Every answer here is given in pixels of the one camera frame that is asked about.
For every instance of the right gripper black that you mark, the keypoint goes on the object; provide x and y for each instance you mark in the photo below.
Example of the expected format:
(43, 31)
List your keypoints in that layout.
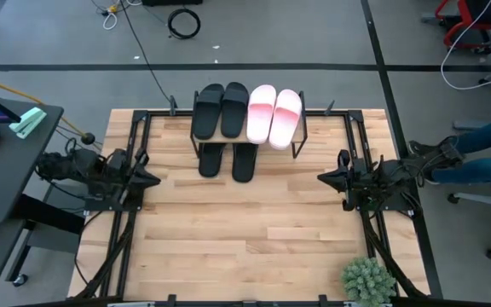
(356, 183)

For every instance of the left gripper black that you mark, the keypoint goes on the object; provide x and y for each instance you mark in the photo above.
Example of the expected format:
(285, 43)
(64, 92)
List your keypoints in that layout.
(122, 175)

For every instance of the black slide sandal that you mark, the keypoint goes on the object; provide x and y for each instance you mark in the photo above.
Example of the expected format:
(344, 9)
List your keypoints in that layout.
(244, 166)
(234, 108)
(207, 111)
(211, 164)

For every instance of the pink slide sandal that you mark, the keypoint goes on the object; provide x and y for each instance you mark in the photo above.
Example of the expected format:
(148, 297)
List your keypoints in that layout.
(285, 118)
(261, 113)

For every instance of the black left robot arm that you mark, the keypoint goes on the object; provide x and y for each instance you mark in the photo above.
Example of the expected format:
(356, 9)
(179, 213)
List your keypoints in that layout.
(79, 170)

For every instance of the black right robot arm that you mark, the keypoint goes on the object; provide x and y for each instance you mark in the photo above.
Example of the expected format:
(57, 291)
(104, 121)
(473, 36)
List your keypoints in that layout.
(394, 179)

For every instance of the wooden shelf black metal legs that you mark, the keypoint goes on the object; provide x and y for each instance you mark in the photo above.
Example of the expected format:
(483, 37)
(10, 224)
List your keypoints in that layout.
(232, 140)

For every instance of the black round plug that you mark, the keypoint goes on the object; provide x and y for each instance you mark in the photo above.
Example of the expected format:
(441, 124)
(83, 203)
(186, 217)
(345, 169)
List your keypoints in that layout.
(88, 138)

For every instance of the person's shoe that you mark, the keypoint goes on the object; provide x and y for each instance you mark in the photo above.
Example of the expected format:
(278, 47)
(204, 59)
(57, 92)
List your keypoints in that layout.
(418, 148)

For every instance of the green artificial plant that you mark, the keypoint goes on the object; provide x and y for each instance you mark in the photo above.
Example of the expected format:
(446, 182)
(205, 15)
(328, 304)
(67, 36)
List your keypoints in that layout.
(368, 281)

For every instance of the black desk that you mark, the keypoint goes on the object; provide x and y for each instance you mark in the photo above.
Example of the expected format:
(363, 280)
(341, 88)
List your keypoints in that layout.
(15, 170)

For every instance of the mint green stapler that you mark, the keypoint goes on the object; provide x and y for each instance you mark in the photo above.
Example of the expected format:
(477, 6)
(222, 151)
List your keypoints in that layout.
(28, 121)

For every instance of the person's leg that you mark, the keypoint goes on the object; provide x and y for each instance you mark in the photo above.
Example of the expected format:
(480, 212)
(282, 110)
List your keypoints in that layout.
(475, 172)
(488, 136)

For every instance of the grey table foot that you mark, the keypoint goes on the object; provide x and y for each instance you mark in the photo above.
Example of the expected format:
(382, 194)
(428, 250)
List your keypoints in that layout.
(467, 125)

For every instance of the yellow power plug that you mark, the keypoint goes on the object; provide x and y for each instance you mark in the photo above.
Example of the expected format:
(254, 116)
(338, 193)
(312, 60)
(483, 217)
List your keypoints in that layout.
(112, 7)

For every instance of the black box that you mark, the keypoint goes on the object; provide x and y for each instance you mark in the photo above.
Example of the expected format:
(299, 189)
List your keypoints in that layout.
(171, 2)

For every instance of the red and black chair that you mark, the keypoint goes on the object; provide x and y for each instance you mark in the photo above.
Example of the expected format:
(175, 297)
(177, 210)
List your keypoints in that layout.
(456, 30)

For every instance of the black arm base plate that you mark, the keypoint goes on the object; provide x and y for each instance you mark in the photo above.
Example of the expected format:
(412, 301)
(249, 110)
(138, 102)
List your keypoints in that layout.
(100, 205)
(394, 206)

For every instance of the black aluminium table frame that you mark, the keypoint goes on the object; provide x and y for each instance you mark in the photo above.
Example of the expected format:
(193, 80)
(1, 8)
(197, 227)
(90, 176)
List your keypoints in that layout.
(164, 113)

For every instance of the black frame clamp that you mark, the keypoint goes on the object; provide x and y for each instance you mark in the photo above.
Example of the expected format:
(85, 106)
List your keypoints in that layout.
(322, 301)
(171, 300)
(173, 106)
(329, 109)

